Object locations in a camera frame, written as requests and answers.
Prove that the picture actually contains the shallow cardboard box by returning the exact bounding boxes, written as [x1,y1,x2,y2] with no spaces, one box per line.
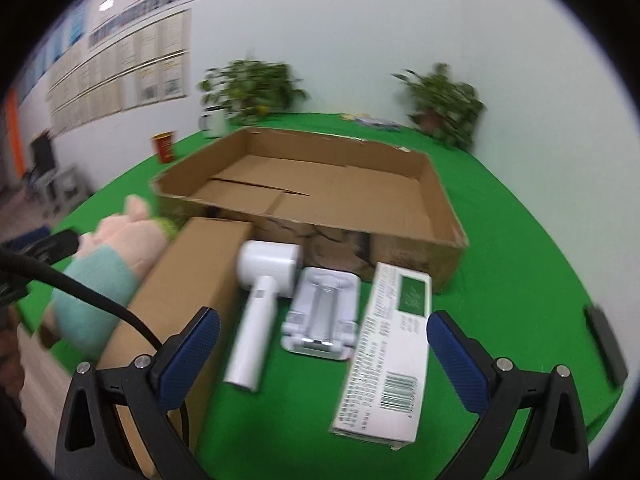
[150,127,469,295]

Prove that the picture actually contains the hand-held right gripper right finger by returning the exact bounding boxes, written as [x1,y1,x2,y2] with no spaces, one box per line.
[426,310,591,480]

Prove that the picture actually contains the white handheld appliance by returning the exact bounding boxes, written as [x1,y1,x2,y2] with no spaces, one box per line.
[223,240,302,393]

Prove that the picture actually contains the white enamel mug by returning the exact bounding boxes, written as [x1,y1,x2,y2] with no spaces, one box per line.
[200,106,230,139]

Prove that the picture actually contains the white appliance dock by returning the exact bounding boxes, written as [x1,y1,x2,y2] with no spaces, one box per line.
[280,266,363,361]

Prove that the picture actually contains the black chair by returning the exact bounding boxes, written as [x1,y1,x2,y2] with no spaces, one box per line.
[27,132,57,178]

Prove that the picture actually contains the potted plant in brown pot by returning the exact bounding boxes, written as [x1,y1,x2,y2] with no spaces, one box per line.
[392,62,488,153]

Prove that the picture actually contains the black cable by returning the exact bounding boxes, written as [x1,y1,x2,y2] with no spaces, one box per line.
[0,250,191,453]

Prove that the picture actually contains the pink pig plush toy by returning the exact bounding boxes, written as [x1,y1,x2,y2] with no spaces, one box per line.
[40,195,181,356]

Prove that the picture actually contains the flat black device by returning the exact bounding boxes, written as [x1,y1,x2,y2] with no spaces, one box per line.
[583,305,629,388]

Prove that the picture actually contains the bushy potted plant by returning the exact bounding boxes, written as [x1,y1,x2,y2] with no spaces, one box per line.
[196,55,308,126]

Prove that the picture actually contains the long closed cardboard box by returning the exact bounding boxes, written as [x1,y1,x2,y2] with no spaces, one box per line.
[95,217,256,480]

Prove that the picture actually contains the red paper cup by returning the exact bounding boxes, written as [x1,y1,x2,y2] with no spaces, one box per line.
[151,131,178,164]

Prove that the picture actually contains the group of wall paper notices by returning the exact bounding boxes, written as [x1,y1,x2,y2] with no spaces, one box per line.
[47,7,193,136]

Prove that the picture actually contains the blue wall posters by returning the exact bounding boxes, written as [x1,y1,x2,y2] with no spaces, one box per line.
[47,5,87,63]

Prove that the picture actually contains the small colourful packets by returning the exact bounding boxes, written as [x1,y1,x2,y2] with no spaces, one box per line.
[340,112,401,129]

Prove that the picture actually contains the grey stool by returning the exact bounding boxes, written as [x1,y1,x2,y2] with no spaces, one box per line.
[35,165,92,217]

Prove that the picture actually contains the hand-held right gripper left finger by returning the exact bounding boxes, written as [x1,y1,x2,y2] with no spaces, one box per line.
[54,306,222,480]

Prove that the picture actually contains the white and green carton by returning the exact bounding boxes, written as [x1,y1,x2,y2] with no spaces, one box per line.
[328,261,433,451]

